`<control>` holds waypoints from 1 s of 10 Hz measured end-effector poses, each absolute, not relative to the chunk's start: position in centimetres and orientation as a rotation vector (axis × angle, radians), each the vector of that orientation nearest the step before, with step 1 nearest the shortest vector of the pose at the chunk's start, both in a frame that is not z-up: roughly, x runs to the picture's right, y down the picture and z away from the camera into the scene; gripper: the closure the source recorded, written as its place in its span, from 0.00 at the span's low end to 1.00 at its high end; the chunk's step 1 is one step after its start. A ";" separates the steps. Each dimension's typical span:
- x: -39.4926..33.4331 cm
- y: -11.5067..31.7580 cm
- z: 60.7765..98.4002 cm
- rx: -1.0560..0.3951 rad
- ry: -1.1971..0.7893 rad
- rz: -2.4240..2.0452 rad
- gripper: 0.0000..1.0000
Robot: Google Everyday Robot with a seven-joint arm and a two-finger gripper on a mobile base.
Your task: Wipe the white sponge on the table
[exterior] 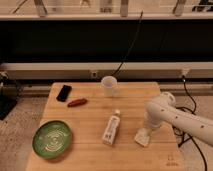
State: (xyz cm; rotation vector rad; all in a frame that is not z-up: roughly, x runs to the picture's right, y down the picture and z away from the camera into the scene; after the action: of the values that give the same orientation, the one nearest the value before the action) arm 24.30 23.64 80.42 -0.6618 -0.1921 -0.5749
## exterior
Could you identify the white plastic bottle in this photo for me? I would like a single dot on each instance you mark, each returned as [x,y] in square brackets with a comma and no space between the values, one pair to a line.
[110,131]

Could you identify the white wall outlet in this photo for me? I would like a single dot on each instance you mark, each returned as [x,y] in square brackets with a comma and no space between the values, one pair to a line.
[94,74]

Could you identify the white sponge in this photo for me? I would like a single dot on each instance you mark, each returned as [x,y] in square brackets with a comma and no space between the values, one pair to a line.
[142,137]

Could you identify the white plug adapter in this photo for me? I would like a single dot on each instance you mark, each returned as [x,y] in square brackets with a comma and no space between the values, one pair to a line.
[185,71]

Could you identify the green round plate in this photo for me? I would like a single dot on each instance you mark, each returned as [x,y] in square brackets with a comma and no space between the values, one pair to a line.
[52,139]

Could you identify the brown sausage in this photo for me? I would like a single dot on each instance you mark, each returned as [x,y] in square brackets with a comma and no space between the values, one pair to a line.
[77,102]

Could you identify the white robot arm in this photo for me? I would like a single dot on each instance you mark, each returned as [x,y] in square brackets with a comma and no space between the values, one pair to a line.
[161,109]

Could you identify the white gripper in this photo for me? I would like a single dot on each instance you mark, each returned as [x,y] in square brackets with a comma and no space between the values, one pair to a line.
[150,127]

